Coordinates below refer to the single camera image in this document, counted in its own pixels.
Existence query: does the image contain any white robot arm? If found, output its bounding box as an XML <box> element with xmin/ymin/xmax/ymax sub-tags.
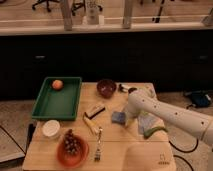
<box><xmin>124</xmin><ymin>88</ymin><xmax>213</xmax><ymax>146</ymax></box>

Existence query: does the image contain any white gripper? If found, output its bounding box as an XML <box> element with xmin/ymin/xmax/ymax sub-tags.
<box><xmin>123</xmin><ymin>104</ymin><xmax>139</xmax><ymax>127</ymax></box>

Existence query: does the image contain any metal fork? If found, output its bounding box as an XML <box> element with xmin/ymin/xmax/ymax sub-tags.
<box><xmin>94</xmin><ymin>127</ymin><xmax>103</xmax><ymax>162</ymax></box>

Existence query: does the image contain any light blue cloth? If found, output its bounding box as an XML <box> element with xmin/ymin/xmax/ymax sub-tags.
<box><xmin>137</xmin><ymin>113</ymin><xmax>158</xmax><ymax>134</ymax></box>

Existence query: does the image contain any orange plate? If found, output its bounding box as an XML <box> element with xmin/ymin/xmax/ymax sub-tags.
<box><xmin>56</xmin><ymin>135</ymin><xmax>89</xmax><ymax>169</ymax></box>

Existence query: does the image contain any orange fruit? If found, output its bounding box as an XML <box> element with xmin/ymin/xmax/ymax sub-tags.
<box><xmin>52</xmin><ymin>80</ymin><xmax>63</xmax><ymax>90</ymax></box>

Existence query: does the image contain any green plastic tray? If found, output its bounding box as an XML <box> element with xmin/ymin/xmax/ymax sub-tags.
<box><xmin>32</xmin><ymin>77</ymin><xmax>82</xmax><ymax>120</ymax></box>

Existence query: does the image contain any yellow banana toy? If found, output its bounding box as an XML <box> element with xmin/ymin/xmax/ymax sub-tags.
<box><xmin>83</xmin><ymin>116</ymin><xmax>99</xmax><ymax>135</ymax></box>

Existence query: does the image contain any blue sponge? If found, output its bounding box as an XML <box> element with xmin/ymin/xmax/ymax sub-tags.
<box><xmin>111</xmin><ymin>112</ymin><xmax>126</xmax><ymax>124</ymax></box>

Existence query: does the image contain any black office chair base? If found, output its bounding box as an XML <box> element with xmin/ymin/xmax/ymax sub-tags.
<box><xmin>32</xmin><ymin>0</ymin><xmax>60</xmax><ymax>12</ymax></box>

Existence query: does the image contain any black eraser brush block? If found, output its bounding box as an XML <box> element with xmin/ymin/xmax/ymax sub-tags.
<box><xmin>85</xmin><ymin>104</ymin><xmax>105</xmax><ymax>119</ymax></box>

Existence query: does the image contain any dark blue bag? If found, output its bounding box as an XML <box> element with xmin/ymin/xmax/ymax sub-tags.
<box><xmin>184</xmin><ymin>91</ymin><xmax>212</xmax><ymax>108</ymax></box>

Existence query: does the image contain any purple grapes bunch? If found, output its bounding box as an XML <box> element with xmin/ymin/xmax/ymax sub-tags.
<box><xmin>64</xmin><ymin>130</ymin><xmax>78</xmax><ymax>155</ymax></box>

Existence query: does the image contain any dark red bowl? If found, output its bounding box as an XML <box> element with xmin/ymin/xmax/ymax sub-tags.
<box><xmin>96</xmin><ymin>79</ymin><xmax>117</xmax><ymax>98</ymax></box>

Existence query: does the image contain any white round container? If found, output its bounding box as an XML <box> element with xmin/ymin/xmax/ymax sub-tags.
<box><xmin>42</xmin><ymin>120</ymin><xmax>60</xmax><ymax>139</ymax></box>

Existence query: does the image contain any black cable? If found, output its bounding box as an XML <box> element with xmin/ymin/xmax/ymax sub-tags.
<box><xmin>168</xmin><ymin>139</ymin><xmax>200</xmax><ymax>171</ymax></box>

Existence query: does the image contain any white box on counter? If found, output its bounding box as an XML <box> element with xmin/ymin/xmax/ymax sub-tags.
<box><xmin>85</xmin><ymin>0</ymin><xmax>99</xmax><ymax>25</ymax></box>

